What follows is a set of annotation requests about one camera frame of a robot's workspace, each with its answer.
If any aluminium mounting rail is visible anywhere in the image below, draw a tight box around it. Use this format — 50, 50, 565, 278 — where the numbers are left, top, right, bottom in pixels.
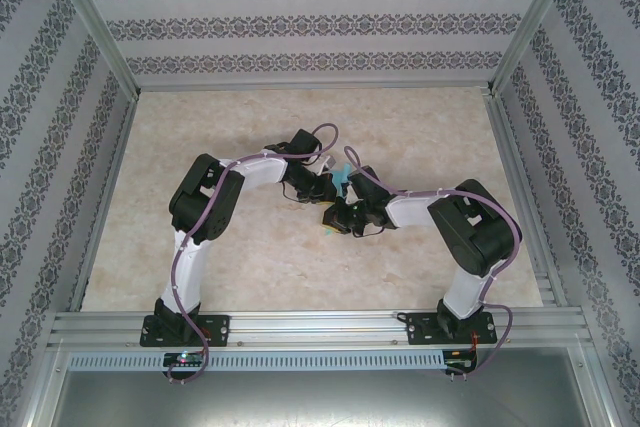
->
47, 309, 591, 348

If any aluminium side rail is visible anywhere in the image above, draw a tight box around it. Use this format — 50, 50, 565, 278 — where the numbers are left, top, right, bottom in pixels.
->
69, 96, 140, 312
483, 91, 569, 308

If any grey metal tray panel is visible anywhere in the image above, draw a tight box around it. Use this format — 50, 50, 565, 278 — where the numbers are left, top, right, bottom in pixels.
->
49, 370, 617, 427

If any turquoise cloth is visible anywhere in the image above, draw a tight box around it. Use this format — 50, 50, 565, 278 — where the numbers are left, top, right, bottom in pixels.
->
322, 162, 354, 239

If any aluminium frame post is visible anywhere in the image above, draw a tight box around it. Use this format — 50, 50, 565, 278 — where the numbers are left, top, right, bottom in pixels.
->
484, 0, 586, 96
42, 0, 144, 98

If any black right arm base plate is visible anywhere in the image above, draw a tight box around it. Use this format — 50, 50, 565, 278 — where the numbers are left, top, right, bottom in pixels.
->
407, 310, 499, 347

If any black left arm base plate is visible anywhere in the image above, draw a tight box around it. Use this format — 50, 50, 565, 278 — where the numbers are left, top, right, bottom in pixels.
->
141, 314, 232, 348

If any slotted grey cable duct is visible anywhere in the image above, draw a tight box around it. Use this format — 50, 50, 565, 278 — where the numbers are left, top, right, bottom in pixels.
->
67, 349, 447, 372

